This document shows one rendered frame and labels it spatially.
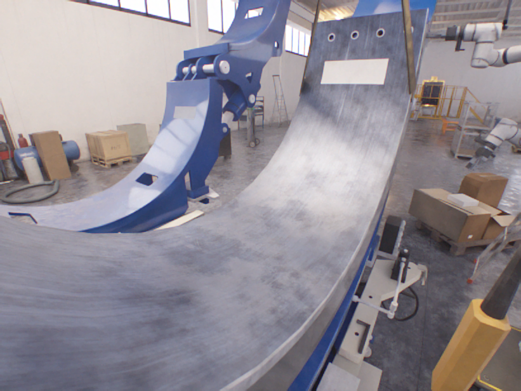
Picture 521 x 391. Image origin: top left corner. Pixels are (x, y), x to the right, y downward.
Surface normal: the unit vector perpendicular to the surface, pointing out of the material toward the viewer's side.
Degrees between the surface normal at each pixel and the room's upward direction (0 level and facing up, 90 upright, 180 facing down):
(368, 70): 75
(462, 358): 90
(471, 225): 90
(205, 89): 81
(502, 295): 86
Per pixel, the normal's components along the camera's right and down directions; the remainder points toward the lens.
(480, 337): -0.58, 0.33
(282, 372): 0.15, -0.97
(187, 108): -0.55, 0.02
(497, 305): -0.77, 0.18
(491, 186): 0.12, 0.39
